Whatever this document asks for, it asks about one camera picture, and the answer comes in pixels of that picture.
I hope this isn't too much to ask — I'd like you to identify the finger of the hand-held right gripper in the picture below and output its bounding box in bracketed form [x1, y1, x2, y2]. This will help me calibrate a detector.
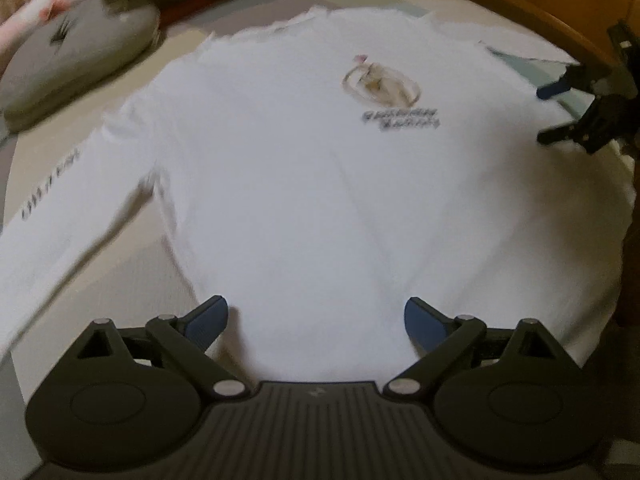
[536, 110, 601, 153]
[536, 64, 601, 102]

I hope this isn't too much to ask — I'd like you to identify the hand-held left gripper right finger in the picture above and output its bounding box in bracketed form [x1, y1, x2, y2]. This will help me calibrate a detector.
[382, 296, 581, 403]

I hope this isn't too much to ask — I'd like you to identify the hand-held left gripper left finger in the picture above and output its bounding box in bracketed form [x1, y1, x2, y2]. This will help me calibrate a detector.
[75, 296, 253, 403]

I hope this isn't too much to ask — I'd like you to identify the white long-sleeve shirt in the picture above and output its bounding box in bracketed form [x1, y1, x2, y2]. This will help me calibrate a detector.
[0, 4, 636, 386]

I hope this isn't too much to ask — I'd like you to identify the wooden headboard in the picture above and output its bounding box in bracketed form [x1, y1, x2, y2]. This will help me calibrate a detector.
[380, 0, 640, 91]

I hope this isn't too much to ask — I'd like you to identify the grey donut cushion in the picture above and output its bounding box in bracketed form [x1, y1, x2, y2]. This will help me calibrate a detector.
[0, 5, 161, 133]

